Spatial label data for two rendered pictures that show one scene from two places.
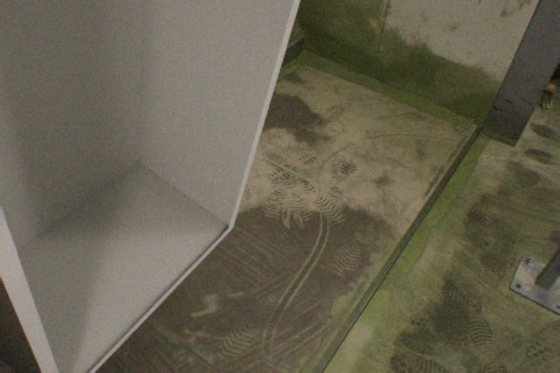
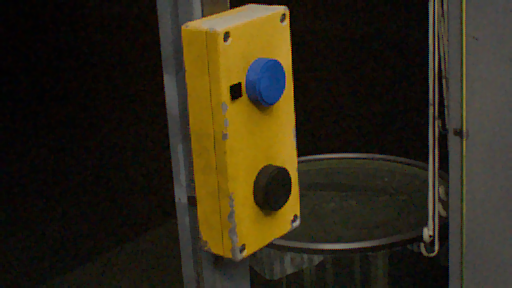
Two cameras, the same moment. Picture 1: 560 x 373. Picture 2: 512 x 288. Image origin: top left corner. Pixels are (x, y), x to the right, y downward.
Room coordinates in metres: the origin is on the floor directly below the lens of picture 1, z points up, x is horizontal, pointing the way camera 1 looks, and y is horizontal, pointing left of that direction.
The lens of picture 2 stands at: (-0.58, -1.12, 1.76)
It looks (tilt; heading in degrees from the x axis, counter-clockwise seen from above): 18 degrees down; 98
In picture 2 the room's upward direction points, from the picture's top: 4 degrees counter-clockwise
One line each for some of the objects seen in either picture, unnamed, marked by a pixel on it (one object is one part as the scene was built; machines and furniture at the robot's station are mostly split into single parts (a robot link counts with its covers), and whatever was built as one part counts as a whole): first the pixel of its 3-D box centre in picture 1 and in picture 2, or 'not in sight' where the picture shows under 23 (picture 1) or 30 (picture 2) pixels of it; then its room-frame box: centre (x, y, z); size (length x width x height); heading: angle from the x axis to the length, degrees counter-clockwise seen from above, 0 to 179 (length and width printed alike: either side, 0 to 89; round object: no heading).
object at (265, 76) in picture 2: not in sight; (265, 81); (-0.71, -0.10, 1.48); 0.05 x 0.02 x 0.05; 58
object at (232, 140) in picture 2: not in sight; (243, 130); (-0.74, -0.08, 1.42); 0.12 x 0.06 x 0.26; 58
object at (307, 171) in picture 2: not in sight; (339, 201); (-0.71, 1.07, 0.86); 0.54 x 0.54 x 0.01
